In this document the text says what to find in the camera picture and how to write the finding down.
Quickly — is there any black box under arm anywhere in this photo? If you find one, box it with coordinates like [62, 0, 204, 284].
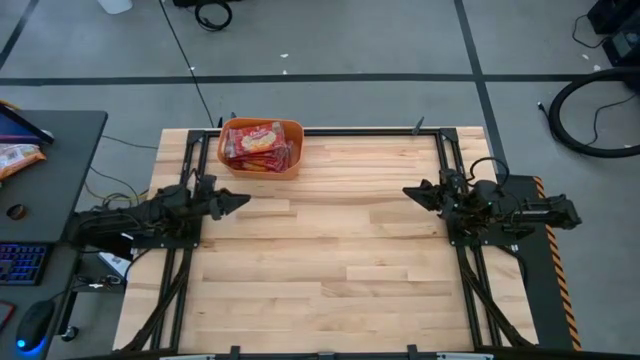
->
[79, 232, 134, 261]

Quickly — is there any black metal table frame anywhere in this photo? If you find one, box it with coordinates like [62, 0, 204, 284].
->
[113, 117, 539, 360]

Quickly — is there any coiled black cable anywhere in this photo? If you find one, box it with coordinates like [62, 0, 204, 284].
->
[193, 0, 234, 33]

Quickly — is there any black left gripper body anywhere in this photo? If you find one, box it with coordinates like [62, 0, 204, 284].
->
[192, 174, 224, 221]

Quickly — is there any black equipment case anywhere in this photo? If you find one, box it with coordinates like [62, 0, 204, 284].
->
[587, 0, 640, 36]
[602, 27, 640, 69]

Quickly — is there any thin black floor cable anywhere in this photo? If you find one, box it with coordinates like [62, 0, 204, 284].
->
[101, 133, 159, 151]

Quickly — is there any black desk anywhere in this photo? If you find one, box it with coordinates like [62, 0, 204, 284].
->
[0, 109, 109, 360]

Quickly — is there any white bin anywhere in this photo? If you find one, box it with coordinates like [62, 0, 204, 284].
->
[97, 0, 134, 15]

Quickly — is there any large black hose loop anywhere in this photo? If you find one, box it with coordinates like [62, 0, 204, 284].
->
[547, 67, 640, 159]

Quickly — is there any black equipment box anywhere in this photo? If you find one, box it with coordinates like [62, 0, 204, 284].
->
[172, 0, 244, 8]

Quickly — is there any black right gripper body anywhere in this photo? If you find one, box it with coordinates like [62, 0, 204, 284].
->
[432, 168, 471, 221]

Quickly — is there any black plate with hazard stripe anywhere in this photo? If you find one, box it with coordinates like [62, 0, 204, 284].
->
[497, 174, 584, 351]

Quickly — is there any white printed card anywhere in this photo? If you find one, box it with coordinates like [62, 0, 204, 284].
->
[97, 249, 132, 279]

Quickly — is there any backlit keyboard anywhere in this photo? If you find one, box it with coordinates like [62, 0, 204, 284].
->
[0, 243, 51, 287]

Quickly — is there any yellow floor cable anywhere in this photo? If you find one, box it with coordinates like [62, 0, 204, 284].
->
[83, 182, 147, 205]

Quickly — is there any orange plastic basket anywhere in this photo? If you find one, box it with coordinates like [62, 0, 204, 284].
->
[216, 117, 305, 181]

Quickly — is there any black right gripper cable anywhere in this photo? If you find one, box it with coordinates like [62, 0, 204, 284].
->
[467, 156, 511, 189]

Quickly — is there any black computer mouse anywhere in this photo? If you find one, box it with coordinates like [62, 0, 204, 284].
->
[14, 299, 56, 353]

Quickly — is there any long black floor cable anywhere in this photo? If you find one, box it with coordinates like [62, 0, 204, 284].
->
[158, 0, 217, 129]

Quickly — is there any orange snack bag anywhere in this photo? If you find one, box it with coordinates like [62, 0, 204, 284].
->
[0, 143, 47, 181]

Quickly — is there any laptop screen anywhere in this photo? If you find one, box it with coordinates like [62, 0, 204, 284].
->
[0, 102, 55, 146]

